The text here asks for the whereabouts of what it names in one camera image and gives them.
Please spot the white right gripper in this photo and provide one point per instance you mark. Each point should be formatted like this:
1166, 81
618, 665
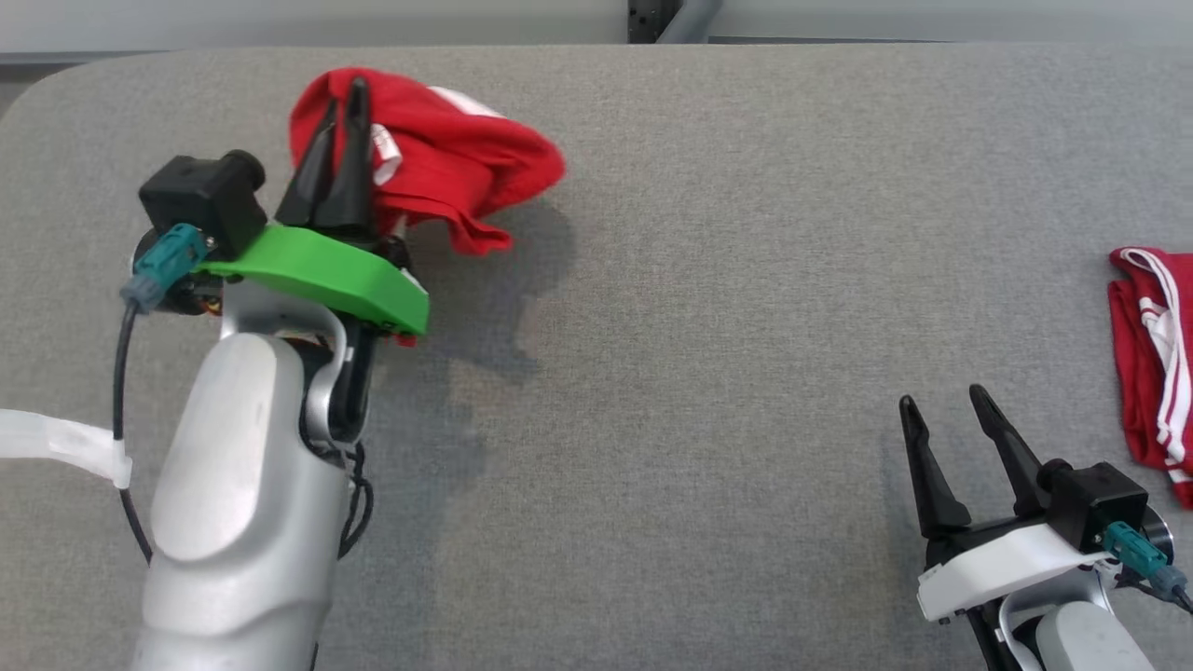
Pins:
1007, 564

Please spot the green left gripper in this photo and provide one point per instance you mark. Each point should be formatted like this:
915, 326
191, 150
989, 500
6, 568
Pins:
326, 270

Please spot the red shorts with white stripe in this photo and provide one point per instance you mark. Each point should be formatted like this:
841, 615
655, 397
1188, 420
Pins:
447, 158

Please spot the red jersey with black numbers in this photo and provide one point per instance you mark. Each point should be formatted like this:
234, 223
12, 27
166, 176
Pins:
1142, 373

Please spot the grey fabric sofa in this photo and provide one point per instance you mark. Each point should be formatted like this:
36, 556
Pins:
699, 373

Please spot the white tape strip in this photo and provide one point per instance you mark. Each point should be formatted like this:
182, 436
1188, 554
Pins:
56, 438

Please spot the grey round tube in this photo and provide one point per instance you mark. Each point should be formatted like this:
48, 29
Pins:
690, 19

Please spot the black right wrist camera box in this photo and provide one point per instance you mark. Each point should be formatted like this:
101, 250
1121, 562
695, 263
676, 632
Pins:
1095, 503

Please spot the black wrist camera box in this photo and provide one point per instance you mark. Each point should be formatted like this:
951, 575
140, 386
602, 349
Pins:
200, 196
1095, 503

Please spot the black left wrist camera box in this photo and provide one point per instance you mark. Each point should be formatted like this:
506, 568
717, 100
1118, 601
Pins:
200, 196

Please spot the black perforated bracket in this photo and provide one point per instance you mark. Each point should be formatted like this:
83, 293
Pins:
645, 20

